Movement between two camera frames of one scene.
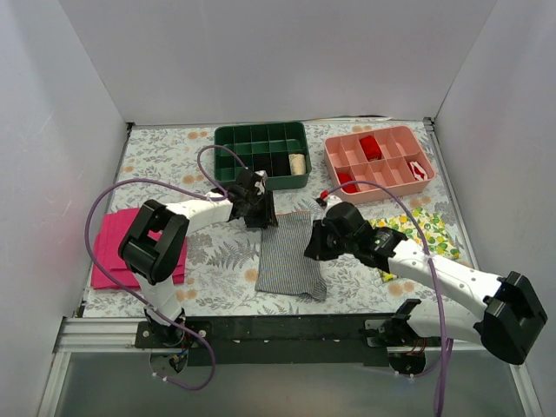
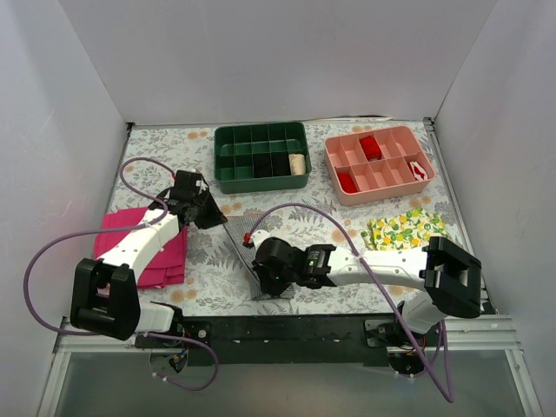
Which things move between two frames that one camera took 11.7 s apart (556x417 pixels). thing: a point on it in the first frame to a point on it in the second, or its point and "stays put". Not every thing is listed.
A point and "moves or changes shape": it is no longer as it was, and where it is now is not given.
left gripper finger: [262, 214] to [209, 214]
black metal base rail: [276, 339] stays put
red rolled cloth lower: [345, 177] stays put
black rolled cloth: [281, 163] stays put
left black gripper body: [261, 215] to [207, 211]
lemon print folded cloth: [431, 225] stays put
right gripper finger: [324, 245] to [274, 284]
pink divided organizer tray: [391, 157] stays put
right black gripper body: [320, 245] to [264, 273]
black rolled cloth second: [262, 162] stays put
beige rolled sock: [297, 164] stays put
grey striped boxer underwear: [284, 267] moves or changes shape
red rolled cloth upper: [371, 148] stays put
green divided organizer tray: [281, 149] stays put
